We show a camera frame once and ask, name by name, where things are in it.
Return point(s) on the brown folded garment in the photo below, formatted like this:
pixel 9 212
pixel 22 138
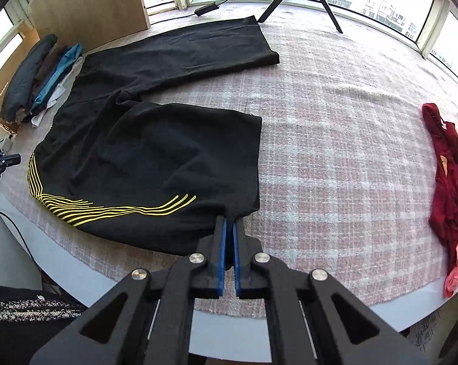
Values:
pixel 48 67

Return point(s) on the light blue folded garment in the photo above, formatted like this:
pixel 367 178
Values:
pixel 62 69

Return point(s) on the black sport shorts yellow stripes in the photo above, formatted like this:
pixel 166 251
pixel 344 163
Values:
pixel 121 167

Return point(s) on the pink plaid tablecloth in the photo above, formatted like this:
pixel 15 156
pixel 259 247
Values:
pixel 346 165

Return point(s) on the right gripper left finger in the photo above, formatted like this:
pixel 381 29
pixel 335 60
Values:
pixel 146 318

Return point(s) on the wooden board panel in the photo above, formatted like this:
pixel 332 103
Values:
pixel 90 23

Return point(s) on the white folded shirt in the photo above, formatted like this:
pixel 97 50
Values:
pixel 59 91

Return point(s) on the dark red garment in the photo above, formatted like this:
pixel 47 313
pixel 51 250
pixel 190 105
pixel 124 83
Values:
pixel 444 208

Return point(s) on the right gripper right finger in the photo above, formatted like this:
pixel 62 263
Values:
pixel 311 317

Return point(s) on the black power adapter with cable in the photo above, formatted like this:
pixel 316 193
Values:
pixel 200 11

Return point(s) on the black white knit sleeve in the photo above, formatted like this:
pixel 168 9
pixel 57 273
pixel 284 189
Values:
pixel 29 319

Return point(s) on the dark grey folded garment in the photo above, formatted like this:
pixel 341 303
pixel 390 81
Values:
pixel 21 84

